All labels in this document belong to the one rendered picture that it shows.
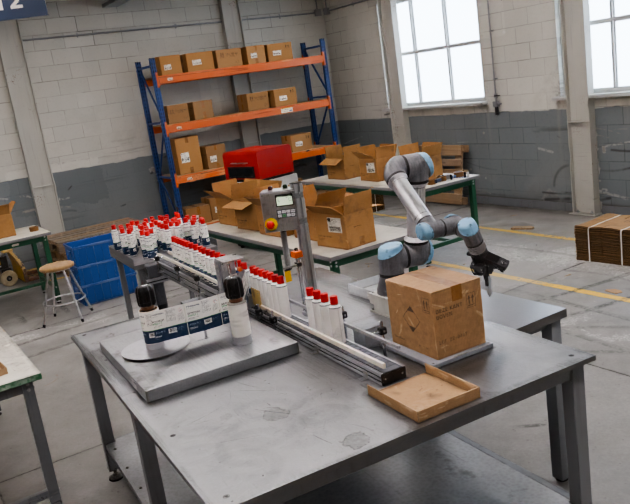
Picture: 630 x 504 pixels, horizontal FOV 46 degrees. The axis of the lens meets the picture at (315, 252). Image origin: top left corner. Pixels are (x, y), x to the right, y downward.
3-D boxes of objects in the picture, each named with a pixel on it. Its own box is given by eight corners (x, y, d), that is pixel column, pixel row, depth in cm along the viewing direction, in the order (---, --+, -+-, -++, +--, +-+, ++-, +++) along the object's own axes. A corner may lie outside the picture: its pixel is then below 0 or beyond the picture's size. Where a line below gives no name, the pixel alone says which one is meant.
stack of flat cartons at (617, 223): (574, 259, 680) (572, 225, 672) (607, 245, 710) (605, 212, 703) (641, 267, 628) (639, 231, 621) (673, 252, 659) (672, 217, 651)
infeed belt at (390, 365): (220, 297, 412) (219, 290, 412) (233, 293, 416) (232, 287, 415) (385, 383, 269) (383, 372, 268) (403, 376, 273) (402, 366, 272)
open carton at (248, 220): (223, 231, 637) (216, 189, 628) (265, 220, 662) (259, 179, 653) (247, 235, 606) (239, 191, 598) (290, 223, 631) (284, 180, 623)
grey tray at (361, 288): (349, 293, 389) (348, 284, 388) (380, 283, 398) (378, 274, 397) (378, 302, 366) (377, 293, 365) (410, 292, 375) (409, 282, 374)
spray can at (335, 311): (331, 343, 306) (324, 296, 301) (342, 339, 308) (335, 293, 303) (337, 346, 301) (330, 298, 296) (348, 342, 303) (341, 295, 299)
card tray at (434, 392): (368, 394, 264) (366, 384, 263) (426, 372, 275) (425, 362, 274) (418, 423, 238) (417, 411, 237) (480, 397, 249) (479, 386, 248)
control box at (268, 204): (268, 229, 352) (262, 189, 348) (303, 224, 349) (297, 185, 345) (265, 233, 342) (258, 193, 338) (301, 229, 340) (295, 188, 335)
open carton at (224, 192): (207, 225, 677) (200, 185, 668) (249, 215, 700) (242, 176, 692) (227, 229, 645) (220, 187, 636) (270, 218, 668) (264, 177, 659)
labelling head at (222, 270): (221, 307, 378) (212, 259, 372) (244, 300, 383) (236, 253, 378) (231, 313, 366) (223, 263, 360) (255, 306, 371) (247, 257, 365)
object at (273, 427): (71, 339, 386) (70, 335, 386) (319, 270, 452) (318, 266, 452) (215, 520, 204) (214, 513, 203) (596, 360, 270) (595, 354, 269)
